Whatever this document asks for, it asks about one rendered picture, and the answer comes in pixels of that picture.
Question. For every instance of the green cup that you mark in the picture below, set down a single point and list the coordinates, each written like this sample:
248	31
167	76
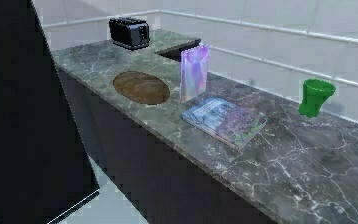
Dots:
314	96

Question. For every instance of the purple iridescent standing book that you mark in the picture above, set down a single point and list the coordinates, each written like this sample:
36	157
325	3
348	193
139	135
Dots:
193	72

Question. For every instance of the dark sink basin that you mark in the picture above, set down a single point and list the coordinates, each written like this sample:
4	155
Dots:
178	50

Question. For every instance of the marble top kitchen counter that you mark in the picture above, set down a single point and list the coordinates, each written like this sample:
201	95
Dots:
240	150

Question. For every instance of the brown bread loaf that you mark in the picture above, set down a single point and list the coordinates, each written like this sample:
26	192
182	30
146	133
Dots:
141	88

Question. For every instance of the black toaster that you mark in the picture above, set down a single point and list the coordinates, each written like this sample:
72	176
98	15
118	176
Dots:
129	33

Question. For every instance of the blue purple flat book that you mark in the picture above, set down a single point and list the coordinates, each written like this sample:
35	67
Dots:
224	120

